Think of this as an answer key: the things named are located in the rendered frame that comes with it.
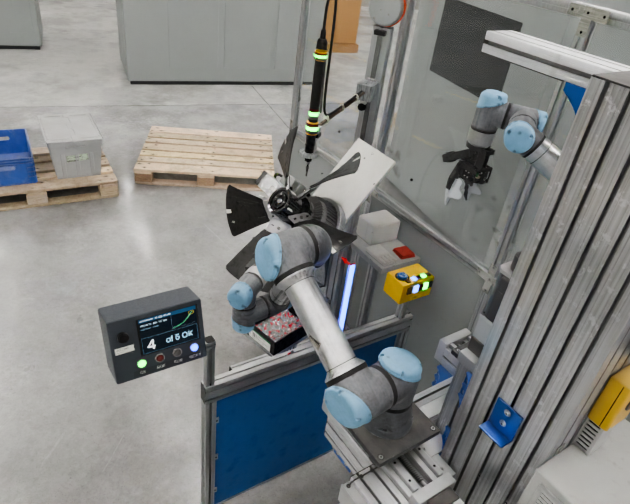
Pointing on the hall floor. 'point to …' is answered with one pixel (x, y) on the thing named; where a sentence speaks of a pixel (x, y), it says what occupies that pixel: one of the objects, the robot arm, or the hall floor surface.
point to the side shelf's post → (366, 296)
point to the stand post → (338, 271)
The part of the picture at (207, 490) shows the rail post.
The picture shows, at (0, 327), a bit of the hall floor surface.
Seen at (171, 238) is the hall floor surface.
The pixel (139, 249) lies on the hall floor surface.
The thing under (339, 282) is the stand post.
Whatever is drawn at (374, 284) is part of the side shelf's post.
